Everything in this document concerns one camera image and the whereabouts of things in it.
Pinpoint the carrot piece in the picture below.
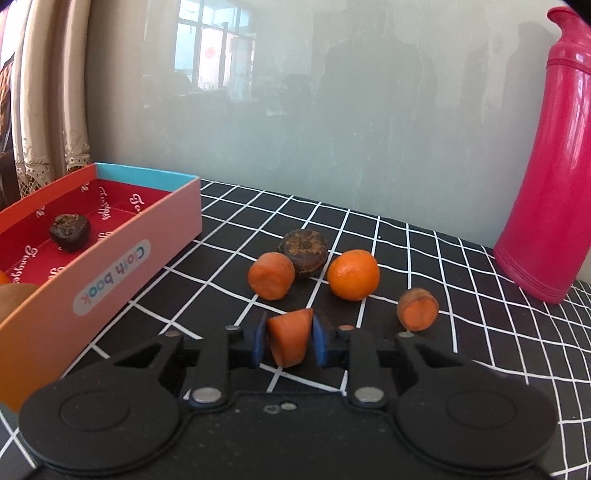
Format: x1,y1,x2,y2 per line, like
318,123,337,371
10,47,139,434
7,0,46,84
267,309,315,368
396,287,439,332
248,252,296,302

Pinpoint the brown kiwi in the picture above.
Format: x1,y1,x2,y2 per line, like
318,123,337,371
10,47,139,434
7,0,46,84
0,283,40,324

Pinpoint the beige lace curtain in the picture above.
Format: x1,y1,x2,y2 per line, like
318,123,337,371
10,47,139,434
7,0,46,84
0,0,93,208

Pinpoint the pink thermos flask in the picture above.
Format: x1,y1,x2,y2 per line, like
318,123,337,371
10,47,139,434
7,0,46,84
493,7,591,305

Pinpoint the colourful cardboard box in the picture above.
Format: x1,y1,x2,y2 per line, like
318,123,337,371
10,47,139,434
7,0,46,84
0,161,204,411

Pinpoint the black white checked tablecloth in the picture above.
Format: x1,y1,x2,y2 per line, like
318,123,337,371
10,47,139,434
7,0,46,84
0,180,591,480

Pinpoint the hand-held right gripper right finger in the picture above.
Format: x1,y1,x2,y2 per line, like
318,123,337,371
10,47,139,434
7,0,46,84
313,318,467,409

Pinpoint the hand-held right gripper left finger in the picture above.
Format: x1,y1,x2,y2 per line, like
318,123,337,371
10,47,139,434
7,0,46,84
113,318,269,409

